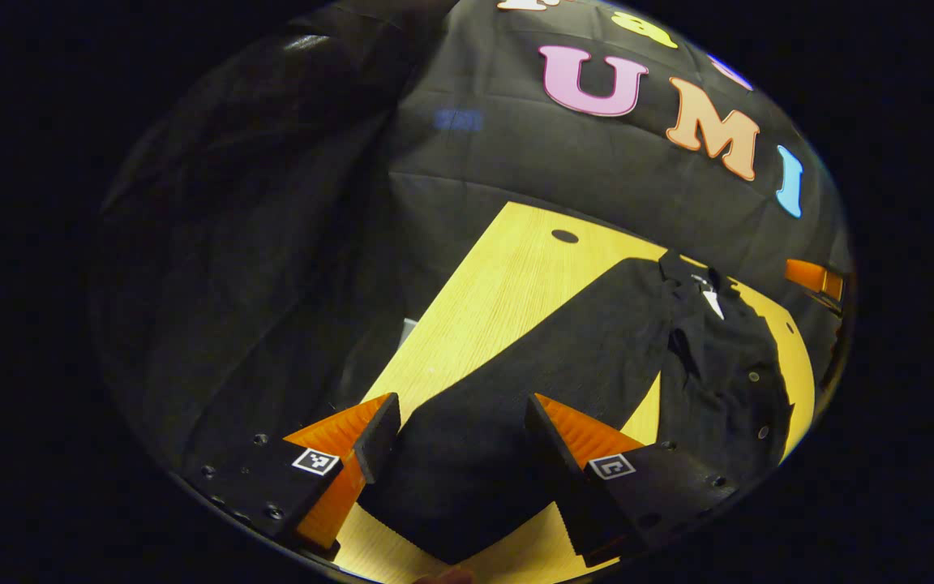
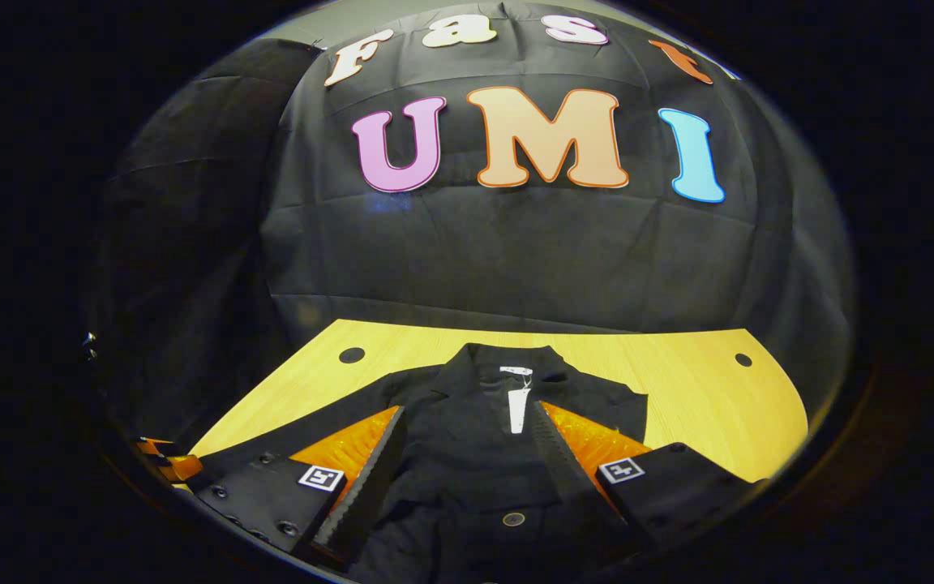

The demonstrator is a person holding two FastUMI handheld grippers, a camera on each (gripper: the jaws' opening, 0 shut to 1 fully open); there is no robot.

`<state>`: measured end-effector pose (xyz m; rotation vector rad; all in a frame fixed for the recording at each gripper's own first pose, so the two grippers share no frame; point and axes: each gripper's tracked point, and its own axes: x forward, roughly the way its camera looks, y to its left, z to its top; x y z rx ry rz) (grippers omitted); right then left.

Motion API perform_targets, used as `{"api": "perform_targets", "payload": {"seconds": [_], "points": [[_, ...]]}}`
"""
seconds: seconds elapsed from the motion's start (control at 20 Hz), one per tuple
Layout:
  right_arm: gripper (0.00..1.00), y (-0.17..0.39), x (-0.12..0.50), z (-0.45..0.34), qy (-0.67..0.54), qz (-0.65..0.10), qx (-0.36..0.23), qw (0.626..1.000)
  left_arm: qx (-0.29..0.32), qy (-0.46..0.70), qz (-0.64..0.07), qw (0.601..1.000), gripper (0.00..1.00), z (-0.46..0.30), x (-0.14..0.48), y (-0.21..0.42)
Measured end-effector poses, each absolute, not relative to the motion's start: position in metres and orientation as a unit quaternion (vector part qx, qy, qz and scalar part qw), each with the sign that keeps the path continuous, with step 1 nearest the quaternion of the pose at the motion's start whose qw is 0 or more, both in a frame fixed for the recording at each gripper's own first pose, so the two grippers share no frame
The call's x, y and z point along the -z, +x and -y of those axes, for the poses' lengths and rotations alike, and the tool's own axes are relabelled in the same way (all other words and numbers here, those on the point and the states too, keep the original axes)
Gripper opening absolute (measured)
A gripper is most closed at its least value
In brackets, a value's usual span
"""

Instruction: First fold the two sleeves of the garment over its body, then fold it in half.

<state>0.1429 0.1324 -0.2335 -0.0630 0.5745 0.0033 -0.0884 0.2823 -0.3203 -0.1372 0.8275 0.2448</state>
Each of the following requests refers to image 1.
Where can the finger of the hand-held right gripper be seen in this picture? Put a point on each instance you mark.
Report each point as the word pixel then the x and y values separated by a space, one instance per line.
pixel 814 277

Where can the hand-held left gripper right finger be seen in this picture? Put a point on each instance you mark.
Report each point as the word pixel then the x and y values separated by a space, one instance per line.
pixel 560 478

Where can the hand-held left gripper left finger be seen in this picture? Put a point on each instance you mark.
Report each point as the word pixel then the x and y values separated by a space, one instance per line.
pixel 378 438

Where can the black button shirt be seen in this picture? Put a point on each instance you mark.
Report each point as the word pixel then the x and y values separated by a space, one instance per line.
pixel 580 349

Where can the black backdrop cloth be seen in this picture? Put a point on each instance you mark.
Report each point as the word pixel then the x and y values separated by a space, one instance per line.
pixel 516 154

